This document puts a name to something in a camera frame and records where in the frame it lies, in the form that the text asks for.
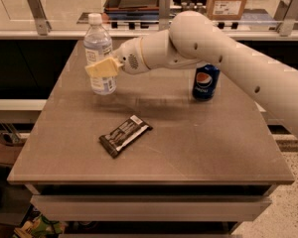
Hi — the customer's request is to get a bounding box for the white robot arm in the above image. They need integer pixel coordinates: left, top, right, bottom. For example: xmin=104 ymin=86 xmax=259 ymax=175
xmin=85 ymin=11 xmax=298 ymax=139

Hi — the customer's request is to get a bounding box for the blue pepsi can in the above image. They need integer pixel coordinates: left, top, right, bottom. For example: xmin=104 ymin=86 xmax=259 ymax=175
xmin=192 ymin=63 xmax=221 ymax=101

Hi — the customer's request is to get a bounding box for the grey drawer front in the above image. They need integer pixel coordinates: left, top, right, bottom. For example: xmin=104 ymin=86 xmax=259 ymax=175
xmin=31 ymin=195 xmax=271 ymax=222

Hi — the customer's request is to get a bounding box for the cardboard box with label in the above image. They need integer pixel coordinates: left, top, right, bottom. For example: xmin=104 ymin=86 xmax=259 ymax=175
xmin=206 ymin=0 xmax=247 ymax=20

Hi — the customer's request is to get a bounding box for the left metal bracket post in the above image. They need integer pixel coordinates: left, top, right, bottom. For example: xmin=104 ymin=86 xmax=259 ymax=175
xmin=27 ymin=0 xmax=52 ymax=36

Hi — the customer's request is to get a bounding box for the black rxbar chocolate wrapper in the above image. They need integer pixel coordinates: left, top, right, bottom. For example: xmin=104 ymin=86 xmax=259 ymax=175
xmin=99 ymin=115 xmax=152 ymax=159

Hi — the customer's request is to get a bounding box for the dark tray stack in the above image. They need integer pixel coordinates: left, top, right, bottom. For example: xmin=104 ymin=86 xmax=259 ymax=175
xmin=104 ymin=0 xmax=159 ymax=21

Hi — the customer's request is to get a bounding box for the clear plastic water bottle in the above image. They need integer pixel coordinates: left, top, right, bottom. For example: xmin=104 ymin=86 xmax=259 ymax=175
xmin=83 ymin=13 xmax=116 ymax=95

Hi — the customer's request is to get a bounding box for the right metal bracket post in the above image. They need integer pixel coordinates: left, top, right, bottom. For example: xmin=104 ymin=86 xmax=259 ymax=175
xmin=277 ymin=0 xmax=298 ymax=37

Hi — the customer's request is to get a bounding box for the green snack bag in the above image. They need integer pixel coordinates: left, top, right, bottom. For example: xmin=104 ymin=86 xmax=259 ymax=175
xmin=12 ymin=215 xmax=65 ymax=238

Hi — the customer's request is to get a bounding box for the metal bracket post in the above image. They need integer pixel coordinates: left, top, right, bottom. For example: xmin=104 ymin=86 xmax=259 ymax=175
xmin=27 ymin=0 xmax=52 ymax=36
xmin=277 ymin=0 xmax=298 ymax=37
xmin=159 ymin=0 xmax=170 ymax=31

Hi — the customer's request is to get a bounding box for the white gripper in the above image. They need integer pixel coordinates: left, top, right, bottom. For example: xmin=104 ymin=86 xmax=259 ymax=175
xmin=85 ymin=38 xmax=150 ymax=78

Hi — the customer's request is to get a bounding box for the middle metal bracket post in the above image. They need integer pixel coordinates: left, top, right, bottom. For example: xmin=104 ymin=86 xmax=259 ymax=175
xmin=159 ymin=0 xmax=170 ymax=31

